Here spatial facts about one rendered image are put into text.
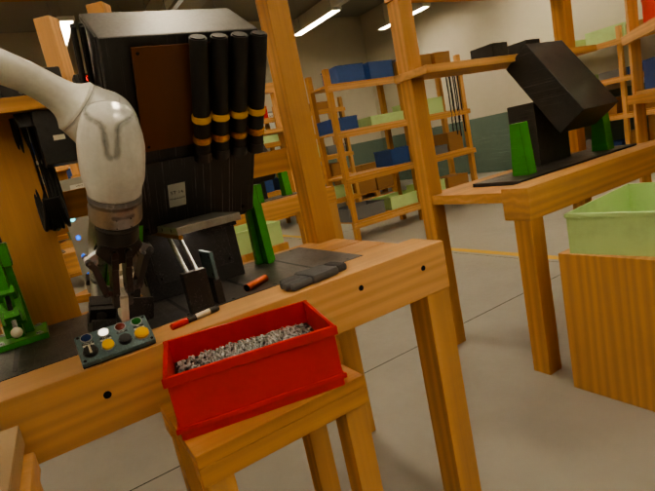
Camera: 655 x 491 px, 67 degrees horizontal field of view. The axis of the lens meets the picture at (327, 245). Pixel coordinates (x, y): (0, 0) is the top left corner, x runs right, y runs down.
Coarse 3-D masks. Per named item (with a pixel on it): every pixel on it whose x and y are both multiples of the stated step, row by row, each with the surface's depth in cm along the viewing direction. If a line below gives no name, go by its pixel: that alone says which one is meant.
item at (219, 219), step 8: (200, 216) 132; (208, 216) 127; (216, 216) 121; (224, 216) 120; (232, 216) 121; (240, 216) 122; (168, 224) 128; (176, 224) 123; (184, 224) 118; (192, 224) 116; (200, 224) 117; (208, 224) 118; (216, 224) 119; (224, 224) 122; (232, 224) 123; (160, 232) 129; (168, 232) 122; (176, 232) 114; (184, 232) 115
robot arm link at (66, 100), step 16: (0, 48) 78; (0, 64) 76; (16, 64) 79; (32, 64) 82; (0, 80) 78; (16, 80) 80; (32, 80) 82; (48, 80) 84; (64, 80) 87; (32, 96) 85; (48, 96) 85; (64, 96) 86; (80, 96) 87; (96, 96) 88; (112, 96) 91; (64, 112) 87; (80, 112) 86; (64, 128) 88
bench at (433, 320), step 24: (336, 240) 197; (432, 312) 150; (336, 336) 205; (432, 336) 151; (360, 360) 211; (432, 360) 155; (456, 360) 156; (432, 384) 158; (456, 384) 157; (432, 408) 162; (456, 408) 158; (456, 432) 158; (456, 456) 159; (456, 480) 161
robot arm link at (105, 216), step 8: (88, 200) 84; (136, 200) 86; (96, 208) 84; (104, 208) 84; (112, 208) 84; (120, 208) 84; (128, 208) 85; (136, 208) 87; (96, 216) 85; (104, 216) 85; (112, 216) 85; (120, 216) 85; (128, 216) 86; (136, 216) 88; (96, 224) 86; (104, 224) 85; (112, 224) 85; (120, 224) 86; (128, 224) 87; (136, 224) 89
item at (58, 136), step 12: (36, 120) 136; (48, 120) 138; (36, 132) 138; (48, 132) 138; (60, 132) 140; (48, 144) 138; (60, 144) 140; (72, 144) 141; (48, 156) 138; (60, 156) 140; (72, 156) 141
